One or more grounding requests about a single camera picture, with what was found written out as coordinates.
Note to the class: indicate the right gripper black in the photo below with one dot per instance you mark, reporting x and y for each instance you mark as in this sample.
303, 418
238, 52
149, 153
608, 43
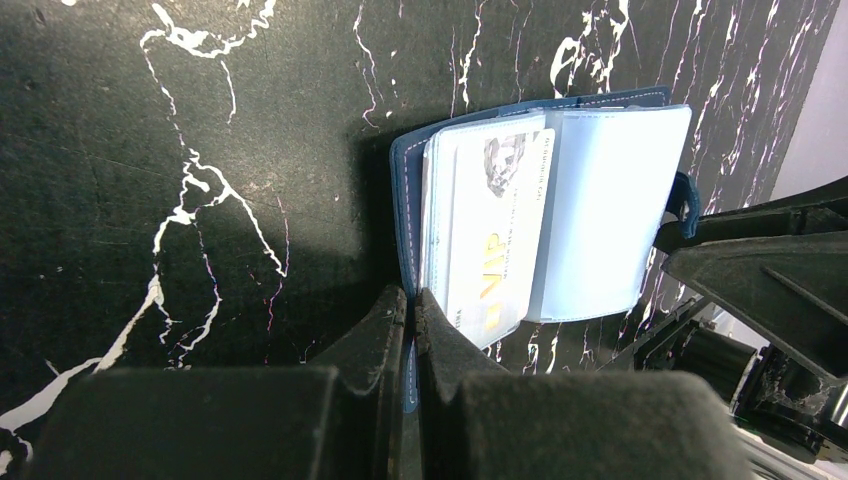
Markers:
792, 290

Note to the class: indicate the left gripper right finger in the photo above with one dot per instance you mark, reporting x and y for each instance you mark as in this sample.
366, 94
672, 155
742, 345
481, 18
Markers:
480, 421

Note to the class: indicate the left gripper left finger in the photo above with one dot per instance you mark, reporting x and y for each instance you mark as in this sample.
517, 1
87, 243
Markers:
336, 417

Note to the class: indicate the blue leather card holder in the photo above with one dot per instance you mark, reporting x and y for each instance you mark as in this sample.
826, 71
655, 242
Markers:
613, 176

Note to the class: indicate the silver credit card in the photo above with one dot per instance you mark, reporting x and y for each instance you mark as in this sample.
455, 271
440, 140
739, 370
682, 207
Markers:
498, 197

